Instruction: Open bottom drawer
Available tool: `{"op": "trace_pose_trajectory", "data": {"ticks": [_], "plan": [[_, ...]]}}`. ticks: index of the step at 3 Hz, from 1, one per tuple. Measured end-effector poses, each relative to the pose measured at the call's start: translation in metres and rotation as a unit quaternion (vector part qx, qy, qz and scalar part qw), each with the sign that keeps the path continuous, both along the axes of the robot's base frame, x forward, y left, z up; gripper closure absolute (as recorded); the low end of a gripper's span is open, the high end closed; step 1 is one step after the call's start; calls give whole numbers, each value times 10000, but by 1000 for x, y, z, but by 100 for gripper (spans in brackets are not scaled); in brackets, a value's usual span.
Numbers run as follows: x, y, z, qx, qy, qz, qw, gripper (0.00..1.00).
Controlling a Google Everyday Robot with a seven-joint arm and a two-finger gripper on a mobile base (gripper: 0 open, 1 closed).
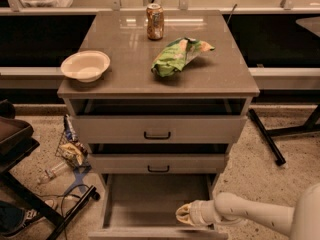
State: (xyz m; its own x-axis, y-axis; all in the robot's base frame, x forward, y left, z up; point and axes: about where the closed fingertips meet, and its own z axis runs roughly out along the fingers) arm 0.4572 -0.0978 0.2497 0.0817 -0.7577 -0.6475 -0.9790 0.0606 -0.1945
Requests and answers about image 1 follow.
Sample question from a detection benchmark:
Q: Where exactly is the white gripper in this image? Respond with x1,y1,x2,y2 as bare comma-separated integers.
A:
176,200,222,226

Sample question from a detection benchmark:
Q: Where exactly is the grey drawer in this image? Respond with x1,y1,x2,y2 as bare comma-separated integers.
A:
88,174,228,240
88,154,228,174
72,116,247,144

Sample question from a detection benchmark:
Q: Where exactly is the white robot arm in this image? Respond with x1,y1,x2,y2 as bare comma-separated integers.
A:
176,184,320,240

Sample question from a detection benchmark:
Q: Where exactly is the grey drawer cabinet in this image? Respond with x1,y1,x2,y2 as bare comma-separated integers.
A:
58,11,259,193

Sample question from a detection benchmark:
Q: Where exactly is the clear plastic bottle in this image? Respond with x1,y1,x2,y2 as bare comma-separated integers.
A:
37,162,69,184

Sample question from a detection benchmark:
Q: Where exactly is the green chip bag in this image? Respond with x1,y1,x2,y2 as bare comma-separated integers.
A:
151,37,215,77

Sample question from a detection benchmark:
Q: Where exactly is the sneaker shoe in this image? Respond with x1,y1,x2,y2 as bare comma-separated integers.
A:
0,201,43,237

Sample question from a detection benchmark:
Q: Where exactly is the white bowl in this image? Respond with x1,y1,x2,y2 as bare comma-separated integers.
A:
61,50,110,83

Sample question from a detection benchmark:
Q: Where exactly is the orange soda can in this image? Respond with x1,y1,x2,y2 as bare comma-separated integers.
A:
146,3,164,40

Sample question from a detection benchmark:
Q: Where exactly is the black floor cable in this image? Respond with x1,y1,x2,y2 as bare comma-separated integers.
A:
36,183,91,240

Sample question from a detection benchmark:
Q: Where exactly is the wire basket with snacks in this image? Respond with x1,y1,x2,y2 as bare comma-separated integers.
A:
55,114,90,168

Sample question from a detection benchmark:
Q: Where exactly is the black table leg frame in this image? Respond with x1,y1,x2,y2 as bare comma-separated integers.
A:
248,105,320,166

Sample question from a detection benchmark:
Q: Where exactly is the black cart frame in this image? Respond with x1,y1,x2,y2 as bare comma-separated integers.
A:
10,104,101,240

